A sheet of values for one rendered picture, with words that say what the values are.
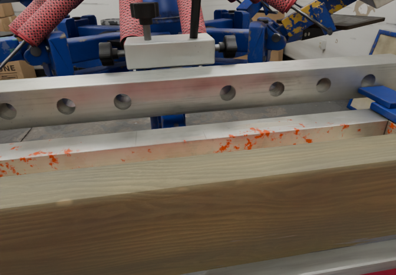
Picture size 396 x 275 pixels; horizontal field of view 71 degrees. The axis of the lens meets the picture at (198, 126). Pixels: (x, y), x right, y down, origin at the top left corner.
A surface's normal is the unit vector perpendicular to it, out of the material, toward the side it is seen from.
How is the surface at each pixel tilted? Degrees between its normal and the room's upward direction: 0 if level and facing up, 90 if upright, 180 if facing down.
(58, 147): 0
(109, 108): 90
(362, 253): 0
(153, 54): 90
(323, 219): 90
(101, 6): 90
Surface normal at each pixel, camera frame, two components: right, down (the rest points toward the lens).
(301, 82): 0.16, 0.45
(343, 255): -0.03, -0.89
